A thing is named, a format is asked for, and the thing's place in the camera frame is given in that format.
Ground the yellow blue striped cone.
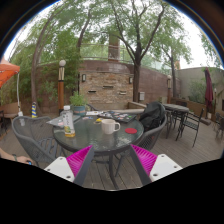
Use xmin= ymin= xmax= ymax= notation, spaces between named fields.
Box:
xmin=31 ymin=101 xmax=38 ymax=119

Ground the black metal chair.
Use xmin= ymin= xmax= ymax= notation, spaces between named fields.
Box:
xmin=175 ymin=108 xmax=205 ymax=148

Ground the orange canopy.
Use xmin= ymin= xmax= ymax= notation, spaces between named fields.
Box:
xmin=0 ymin=58 xmax=21 ymax=89

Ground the round dark patio table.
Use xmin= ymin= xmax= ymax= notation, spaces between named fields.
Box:
xmin=163 ymin=103 xmax=190 ymax=134

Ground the closed maroon patio umbrella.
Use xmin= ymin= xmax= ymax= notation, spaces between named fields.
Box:
xmin=203 ymin=67 xmax=215 ymax=114

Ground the white paper sheet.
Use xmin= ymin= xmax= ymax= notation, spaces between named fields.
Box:
xmin=85 ymin=110 xmax=101 ymax=117

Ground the tall dark-trunked tree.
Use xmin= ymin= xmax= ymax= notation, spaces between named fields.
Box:
xmin=106 ymin=0 xmax=188 ymax=103

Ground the potted green plant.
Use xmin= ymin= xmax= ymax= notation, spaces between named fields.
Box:
xmin=69 ymin=91 xmax=88 ymax=117

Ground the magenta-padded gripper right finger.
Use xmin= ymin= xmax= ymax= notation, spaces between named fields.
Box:
xmin=128 ymin=143 xmax=184 ymax=187

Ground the black jacket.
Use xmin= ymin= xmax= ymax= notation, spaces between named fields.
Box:
xmin=138 ymin=101 xmax=167 ymax=132

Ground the flat round red coaster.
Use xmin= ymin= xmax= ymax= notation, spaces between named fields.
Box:
xmin=124 ymin=127 xmax=138 ymax=135

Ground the wooden lamp post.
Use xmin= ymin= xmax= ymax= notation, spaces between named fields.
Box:
xmin=57 ymin=59 xmax=67 ymax=114

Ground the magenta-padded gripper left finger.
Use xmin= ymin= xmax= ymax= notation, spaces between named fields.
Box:
xmin=43 ymin=144 xmax=96 ymax=187

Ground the person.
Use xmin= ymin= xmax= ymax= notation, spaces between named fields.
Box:
xmin=0 ymin=147 xmax=36 ymax=167

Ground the white ribbed mug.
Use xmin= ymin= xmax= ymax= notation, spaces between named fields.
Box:
xmin=100 ymin=118 xmax=121 ymax=135

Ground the clear plastic drink bottle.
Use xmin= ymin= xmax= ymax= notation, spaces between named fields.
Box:
xmin=60 ymin=105 xmax=76 ymax=138

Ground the grey laptop with stickers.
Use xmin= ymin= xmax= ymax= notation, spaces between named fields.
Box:
xmin=46 ymin=114 xmax=82 ymax=128

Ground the black laptop with stickers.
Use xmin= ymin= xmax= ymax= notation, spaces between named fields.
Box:
xmin=96 ymin=110 xmax=138 ymax=124

